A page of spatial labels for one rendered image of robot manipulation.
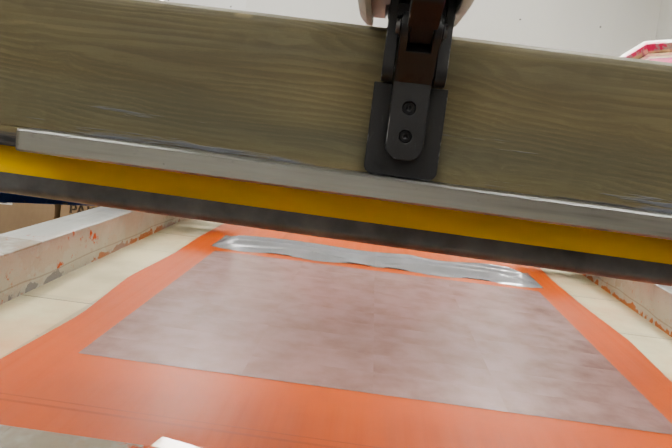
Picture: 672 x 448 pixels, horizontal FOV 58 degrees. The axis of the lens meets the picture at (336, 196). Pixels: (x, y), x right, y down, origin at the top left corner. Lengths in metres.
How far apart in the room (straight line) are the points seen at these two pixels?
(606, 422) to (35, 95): 0.34
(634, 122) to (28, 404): 0.30
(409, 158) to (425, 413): 0.15
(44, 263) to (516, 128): 0.37
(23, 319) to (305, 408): 0.20
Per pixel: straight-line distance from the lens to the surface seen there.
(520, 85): 0.28
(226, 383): 0.35
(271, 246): 0.69
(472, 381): 0.40
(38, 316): 0.45
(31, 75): 0.32
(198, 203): 0.30
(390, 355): 0.42
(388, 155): 0.27
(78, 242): 0.56
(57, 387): 0.35
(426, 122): 0.27
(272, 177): 0.27
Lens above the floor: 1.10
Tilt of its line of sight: 7 degrees down
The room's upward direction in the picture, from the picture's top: 7 degrees clockwise
